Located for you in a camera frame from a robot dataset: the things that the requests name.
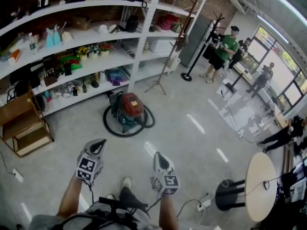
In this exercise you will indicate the white power strip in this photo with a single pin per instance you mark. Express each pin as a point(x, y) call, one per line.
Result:
point(204, 205)
point(18, 175)

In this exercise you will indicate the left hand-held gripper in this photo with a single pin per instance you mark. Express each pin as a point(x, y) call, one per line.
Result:
point(86, 169)

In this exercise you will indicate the brown leather box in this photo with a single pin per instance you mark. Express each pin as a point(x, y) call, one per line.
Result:
point(50, 81)

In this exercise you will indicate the large framed window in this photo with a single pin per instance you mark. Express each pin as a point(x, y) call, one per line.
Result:
point(283, 71)

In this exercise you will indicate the dark glass bottle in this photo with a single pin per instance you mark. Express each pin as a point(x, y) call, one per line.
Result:
point(84, 88)

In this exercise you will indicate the black round pouch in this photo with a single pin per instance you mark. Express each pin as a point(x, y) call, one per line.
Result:
point(151, 29)

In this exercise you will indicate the white box appliance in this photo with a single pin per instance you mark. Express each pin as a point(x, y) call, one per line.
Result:
point(161, 45)

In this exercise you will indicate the black flat case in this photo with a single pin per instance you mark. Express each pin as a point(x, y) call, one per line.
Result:
point(121, 27)

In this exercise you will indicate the black and white printed card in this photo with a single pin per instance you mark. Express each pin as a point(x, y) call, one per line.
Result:
point(11, 95)

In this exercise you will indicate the brown wooden coat rack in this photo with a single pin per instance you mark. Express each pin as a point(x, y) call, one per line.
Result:
point(178, 38)

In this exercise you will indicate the black cap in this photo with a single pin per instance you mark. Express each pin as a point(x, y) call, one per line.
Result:
point(95, 84)

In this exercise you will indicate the cream rounded pouch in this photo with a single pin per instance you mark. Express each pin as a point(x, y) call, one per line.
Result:
point(67, 36)

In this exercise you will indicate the person's right leg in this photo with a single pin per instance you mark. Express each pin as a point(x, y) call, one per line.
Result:
point(130, 199)

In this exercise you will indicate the person's left forearm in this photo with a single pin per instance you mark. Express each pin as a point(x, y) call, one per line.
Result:
point(69, 200)

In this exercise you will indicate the round beige table black base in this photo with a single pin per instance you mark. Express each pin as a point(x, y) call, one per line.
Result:
point(260, 190)

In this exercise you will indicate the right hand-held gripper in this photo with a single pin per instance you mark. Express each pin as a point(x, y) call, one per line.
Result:
point(171, 181)

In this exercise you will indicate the person's white shoe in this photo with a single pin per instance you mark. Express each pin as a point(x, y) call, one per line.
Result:
point(110, 196)
point(126, 183)

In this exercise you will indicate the yellow drink bottle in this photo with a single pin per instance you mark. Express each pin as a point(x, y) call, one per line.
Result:
point(145, 48)

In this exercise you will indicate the white plastic jug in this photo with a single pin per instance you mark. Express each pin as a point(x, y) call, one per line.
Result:
point(102, 77)

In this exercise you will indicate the green snack bag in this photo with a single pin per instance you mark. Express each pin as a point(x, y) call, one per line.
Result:
point(72, 63)

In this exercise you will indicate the pale flower pot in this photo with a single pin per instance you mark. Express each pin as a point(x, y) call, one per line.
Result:
point(93, 52)

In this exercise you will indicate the clear water bottle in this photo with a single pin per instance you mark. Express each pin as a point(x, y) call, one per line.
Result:
point(32, 44)

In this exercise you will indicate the person's right forearm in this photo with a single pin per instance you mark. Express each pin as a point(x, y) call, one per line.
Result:
point(169, 214)

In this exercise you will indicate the red dotted handbag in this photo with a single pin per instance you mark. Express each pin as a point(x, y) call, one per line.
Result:
point(165, 21)

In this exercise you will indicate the sunflower pot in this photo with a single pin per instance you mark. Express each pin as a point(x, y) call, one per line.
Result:
point(82, 53)

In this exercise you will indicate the green handbag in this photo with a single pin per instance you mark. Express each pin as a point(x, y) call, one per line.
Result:
point(178, 27)

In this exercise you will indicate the person's white left shoe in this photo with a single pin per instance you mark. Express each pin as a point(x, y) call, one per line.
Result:
point(110, 196)

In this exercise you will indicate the black metal coat rack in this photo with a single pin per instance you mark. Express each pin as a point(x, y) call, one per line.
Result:
point(204, 44)

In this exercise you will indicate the dark flat items stack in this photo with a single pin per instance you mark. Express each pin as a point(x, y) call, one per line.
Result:
point(42, 103)

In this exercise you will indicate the purple foil bag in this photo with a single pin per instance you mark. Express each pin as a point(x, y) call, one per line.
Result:
point(116, 77)

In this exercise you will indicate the black chest harness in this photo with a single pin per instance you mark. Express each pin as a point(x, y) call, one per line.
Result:
point(112, 200)

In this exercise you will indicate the tan oval hat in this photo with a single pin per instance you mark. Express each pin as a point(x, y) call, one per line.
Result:
point(158, 28)

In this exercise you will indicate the red vacuum cleaner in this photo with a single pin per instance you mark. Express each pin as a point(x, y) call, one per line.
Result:
point(132, 103)

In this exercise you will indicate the orange box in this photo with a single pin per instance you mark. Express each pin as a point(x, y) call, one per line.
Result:
point(15, 56)

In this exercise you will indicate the person's white right shoe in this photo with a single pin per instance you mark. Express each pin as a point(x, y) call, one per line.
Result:
point(126, 183)

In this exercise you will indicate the brown wooden step shelf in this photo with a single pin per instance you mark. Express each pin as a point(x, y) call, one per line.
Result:
point(24, 128)

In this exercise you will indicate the white metal shelving unit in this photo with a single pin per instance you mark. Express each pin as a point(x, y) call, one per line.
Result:
point(108, 56)

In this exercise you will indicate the white and silver gadget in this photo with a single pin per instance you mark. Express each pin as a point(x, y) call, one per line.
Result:
point(113, 29)

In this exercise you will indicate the brown cardboard box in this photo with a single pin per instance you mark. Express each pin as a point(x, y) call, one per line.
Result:
point(81, 23)

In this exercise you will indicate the grey hat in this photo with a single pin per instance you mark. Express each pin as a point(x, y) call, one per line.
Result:
point(182, 42)

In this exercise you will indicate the small black box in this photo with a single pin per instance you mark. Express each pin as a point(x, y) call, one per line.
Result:
point(67, 69)

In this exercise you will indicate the black jar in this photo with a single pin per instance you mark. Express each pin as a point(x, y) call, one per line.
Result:
point(132, 24)

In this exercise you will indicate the grey metal cabinet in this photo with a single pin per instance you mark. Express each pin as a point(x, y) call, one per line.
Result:
point(195, 42)

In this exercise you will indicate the red flower pot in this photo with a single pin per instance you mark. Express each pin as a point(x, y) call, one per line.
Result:
point(105, 49)

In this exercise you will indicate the teal rabbit-ear bottle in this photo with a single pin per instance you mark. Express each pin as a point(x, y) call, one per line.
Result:
point(49, 39)
point(57, 35)

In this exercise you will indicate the ceiling strip light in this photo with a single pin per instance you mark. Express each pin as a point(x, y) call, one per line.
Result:
point(273, 29)

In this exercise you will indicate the black pedestal table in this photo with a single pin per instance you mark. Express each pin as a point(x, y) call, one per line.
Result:
point(231, 87)

